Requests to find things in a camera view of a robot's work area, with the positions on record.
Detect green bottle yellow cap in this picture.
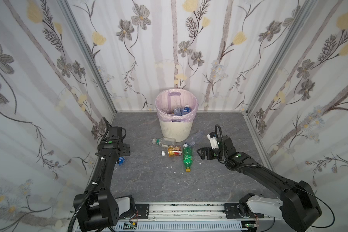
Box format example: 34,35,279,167
183,147,193,172

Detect clear bluish bottle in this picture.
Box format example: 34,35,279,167
183,131,204,148

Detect yellow red tea bottle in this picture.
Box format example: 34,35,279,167
161,146,183,157

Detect clear bottle green neck band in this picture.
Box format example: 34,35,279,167
152,137,176,148

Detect clear bottle dark blue label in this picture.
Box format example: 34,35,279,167
181,105,191,116

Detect clear bottle blue label front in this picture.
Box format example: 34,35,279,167
117,157,125,166

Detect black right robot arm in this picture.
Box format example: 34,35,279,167
196,125,322,232

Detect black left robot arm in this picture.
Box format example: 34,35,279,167
67,118,138,232

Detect cream ribbed waste bin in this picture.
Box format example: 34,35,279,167
158,115,195,142

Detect pink plastic bin liner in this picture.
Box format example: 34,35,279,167
155,89,199,122

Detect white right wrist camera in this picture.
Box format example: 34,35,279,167
207,132,219,150

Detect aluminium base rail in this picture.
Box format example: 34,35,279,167
66,202,308,232

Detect white slotted cable duct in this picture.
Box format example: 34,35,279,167
113,221,248,232

